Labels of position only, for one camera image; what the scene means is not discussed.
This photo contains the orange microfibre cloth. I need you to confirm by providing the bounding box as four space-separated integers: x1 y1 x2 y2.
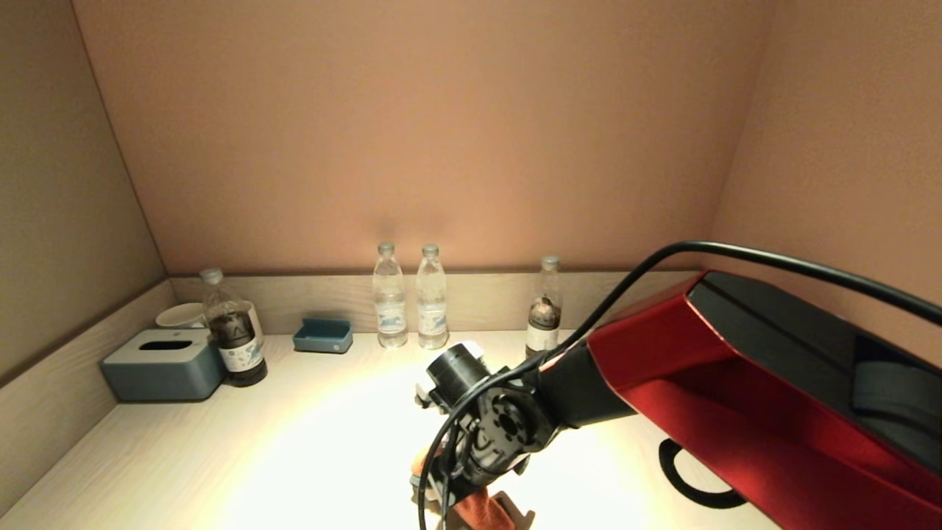
411 449 516 530

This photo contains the thick black cable loop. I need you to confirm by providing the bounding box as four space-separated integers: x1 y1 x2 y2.
659 438 748 510

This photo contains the slim dark drink bottle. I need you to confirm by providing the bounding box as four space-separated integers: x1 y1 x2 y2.
525 255 562 359

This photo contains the blue-grey tissue box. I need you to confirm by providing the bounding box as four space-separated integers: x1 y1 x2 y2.
101 329 225 403

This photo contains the clear water bottle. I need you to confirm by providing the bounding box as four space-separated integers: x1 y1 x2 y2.
416 244 450 350
372 241 408 349

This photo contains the white ceramic mug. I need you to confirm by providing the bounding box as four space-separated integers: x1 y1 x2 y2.
155 303 207 330

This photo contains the small blue tray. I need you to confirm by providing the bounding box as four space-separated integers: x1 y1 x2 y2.
293 317 353 355

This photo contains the thin black cable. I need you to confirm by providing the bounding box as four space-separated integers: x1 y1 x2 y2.
416 241 942 530

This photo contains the black wrist camera white mount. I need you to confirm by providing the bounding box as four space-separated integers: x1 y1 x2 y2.
416 341 490 413

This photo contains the large dark drink bottle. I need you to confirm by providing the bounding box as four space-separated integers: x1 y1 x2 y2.
199 268 268 388

